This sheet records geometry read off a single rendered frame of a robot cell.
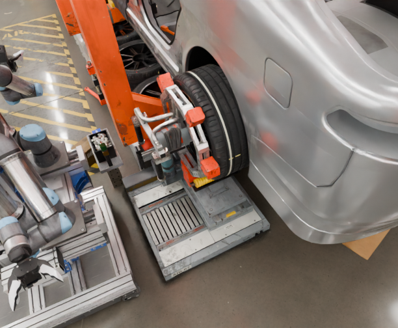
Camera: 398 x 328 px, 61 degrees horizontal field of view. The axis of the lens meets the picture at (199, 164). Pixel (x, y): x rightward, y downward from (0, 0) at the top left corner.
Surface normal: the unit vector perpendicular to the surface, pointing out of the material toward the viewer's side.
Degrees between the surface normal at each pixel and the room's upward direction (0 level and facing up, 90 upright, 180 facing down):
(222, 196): 0
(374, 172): 89
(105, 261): 0
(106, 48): 90
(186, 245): 0
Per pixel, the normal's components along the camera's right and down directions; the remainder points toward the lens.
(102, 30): 0.44, 0.65
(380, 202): -0.07, 0.75
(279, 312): -0.08, -0.66
